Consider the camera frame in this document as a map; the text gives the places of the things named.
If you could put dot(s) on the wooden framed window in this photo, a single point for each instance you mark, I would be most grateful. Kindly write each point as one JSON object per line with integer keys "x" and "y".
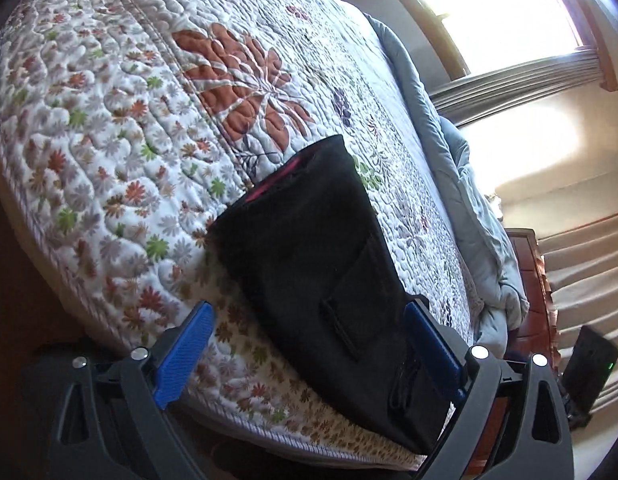
{"x": 473, "y": 37}

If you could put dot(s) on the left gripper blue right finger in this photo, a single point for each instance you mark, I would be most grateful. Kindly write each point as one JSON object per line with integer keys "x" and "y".
{"x": 440, "y": 362}

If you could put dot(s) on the grey window curtain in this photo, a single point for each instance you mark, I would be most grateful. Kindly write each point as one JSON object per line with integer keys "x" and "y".
{"x": 476, "y": 97}

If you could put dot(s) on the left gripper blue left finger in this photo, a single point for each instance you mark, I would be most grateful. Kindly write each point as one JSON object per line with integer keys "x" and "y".
{"x": 178, "y": 350}

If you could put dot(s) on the beige pleated curtain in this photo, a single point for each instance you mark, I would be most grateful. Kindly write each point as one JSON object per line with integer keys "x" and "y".
{"x": 582, "y": 271}

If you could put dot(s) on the black device with green light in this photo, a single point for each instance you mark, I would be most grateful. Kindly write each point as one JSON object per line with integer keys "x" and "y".
{"x": 585, "y": 375}

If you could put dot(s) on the black pants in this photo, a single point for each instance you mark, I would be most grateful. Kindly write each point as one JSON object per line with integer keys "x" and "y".
{"x": 306, "y": 250}

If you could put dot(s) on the grey blue duvet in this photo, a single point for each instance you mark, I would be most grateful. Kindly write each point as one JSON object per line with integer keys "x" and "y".
{"x": 479, "y": 235}

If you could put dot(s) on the floral quilted bedspread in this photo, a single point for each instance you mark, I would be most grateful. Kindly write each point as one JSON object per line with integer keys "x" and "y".
{"x": 128, "y": 126}

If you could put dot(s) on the red wooden headboard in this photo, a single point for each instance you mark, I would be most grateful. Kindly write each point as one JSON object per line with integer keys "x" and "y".
{"x": 537, "y": 334}

